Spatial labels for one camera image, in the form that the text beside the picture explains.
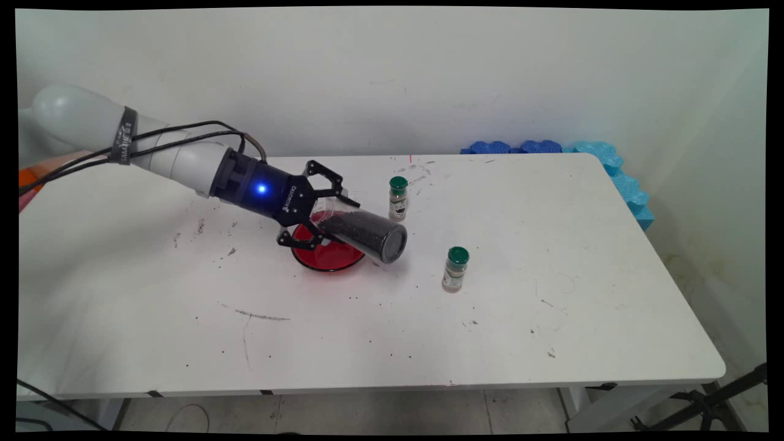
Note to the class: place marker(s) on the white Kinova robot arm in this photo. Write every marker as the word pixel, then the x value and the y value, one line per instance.
pixel 73 116

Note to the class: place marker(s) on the grey table leg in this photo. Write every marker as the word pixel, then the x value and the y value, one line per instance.
pixel 122 413

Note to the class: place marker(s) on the white table leg frame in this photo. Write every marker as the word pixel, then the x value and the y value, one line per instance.
pixel 576 410

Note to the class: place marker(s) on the red bowl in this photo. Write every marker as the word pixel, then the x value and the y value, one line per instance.
pixel 327 257

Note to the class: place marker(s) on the light blue foam mat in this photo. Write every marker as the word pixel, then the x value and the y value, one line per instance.
pixel 603 156

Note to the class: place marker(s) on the dark blue foam mat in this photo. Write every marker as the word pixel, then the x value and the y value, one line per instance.
pixel 496 147

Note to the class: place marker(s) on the pink foam block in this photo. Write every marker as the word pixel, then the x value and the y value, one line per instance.
pixel 24 201

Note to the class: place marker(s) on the black tripod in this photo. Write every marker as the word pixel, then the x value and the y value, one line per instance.
pixel 713 403

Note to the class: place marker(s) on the clear plastic jar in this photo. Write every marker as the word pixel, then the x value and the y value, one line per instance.
pixel 367 236

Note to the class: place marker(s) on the green-capped spice bottle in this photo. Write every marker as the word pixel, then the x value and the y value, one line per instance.
pixel 398 202
pixel 455 272

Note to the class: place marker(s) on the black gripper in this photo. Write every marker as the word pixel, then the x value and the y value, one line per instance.
pixel 245 184

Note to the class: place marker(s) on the orange foam block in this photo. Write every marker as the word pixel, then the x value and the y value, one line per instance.
pixel 29 180

